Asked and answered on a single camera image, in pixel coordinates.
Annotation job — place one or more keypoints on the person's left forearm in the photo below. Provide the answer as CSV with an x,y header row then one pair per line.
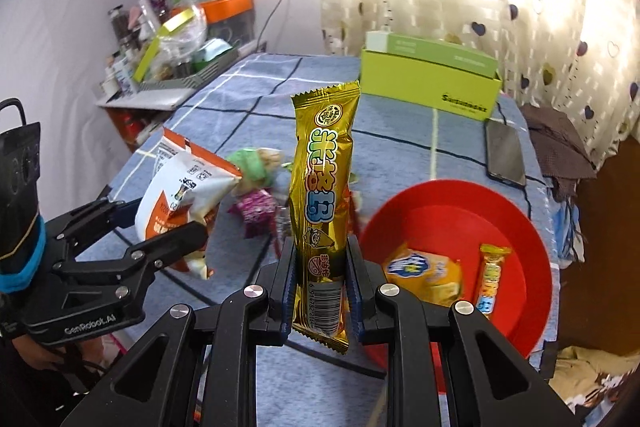
x,y
30,397

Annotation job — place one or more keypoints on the red-orange cabinet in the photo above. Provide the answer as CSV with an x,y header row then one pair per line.
x,y
130,127

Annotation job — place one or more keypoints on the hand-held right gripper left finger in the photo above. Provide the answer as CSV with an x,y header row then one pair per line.
x,y
287,289

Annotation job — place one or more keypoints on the teal packet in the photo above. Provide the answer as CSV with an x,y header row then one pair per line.
x,y
215,49

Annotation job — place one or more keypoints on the orange lidded storage box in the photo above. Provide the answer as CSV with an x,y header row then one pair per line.
x,y
227,4

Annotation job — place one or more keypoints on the long gold snack bar packet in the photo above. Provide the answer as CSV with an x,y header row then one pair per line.
x,y
320,187

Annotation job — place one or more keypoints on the red plastic bowl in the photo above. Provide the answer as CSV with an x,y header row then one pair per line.
x,y
450,217

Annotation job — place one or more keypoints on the yellow-green strip plastic bag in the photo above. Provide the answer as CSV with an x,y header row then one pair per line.
x,y
172,24

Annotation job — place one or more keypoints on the white and orange snack packet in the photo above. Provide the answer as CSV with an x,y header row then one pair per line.
x,y
185,187

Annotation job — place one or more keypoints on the clear cracker packet green label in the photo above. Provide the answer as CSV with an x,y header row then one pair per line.
x,y
252,162

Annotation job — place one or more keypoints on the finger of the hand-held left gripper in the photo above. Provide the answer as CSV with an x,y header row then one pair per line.
x,y
170,242
127,213

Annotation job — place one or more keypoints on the brown dotted cloth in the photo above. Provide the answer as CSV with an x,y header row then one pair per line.
x,y
555,142

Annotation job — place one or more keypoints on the group of small bottles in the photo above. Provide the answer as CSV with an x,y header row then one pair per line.
x,y
120,67

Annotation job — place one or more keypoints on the white shelf board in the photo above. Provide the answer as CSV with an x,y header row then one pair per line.
x,y
150,99

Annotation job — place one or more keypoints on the short gold snack bar packet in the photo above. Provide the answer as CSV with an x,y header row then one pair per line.
x,y
492,277

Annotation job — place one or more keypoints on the grey plastic basket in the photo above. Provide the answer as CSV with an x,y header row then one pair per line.
x,y
200,74

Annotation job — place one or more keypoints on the yellow-green cardboard box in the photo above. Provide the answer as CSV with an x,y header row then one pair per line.
x,y
425,82

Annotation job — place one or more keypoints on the black smartphone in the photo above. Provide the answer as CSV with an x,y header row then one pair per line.
x,y
505,152

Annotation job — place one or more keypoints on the yellow snack packet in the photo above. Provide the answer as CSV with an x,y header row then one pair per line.
x,y
425,274

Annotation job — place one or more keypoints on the person's left hand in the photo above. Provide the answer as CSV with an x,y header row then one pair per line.
x,y
35,349

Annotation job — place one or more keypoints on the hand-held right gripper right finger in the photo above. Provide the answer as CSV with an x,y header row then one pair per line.
x,y
355,302

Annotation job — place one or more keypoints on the blue cloth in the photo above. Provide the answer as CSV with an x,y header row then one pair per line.
x,y
567,227

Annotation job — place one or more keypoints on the purple snack packet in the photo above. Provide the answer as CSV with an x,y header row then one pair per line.
x,y
255,207

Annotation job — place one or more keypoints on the beige printed blanket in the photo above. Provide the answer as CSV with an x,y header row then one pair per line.
x,y
590,372

